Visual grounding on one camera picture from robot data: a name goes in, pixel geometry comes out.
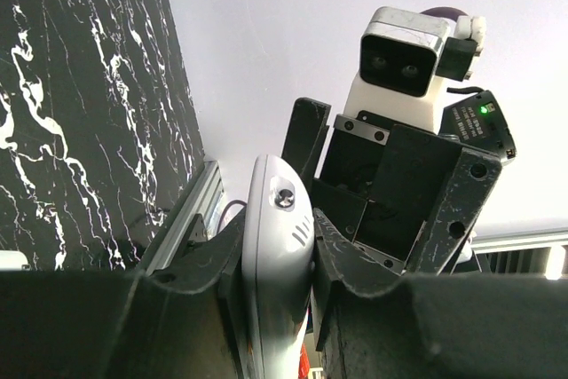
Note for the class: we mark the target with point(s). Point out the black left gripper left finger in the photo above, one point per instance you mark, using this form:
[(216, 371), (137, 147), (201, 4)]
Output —
[(186, 321)]

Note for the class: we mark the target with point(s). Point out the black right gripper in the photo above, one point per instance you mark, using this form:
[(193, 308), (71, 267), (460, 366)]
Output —
[(404, 197)]

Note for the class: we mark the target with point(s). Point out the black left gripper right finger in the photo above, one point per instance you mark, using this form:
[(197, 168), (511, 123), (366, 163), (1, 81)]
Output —
[(371, 323)]

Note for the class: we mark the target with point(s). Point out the white remote control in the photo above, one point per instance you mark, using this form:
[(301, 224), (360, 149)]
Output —
[(277, 266)]

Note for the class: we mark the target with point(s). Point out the white battery cover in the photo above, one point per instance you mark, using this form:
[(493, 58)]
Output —
[(13, 260)]

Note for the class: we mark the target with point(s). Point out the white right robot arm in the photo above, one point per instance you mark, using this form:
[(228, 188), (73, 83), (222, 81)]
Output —
[(476, 120)]

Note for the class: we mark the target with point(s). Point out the aluminium front rail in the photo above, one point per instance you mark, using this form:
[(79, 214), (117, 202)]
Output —
[(533, 252)]

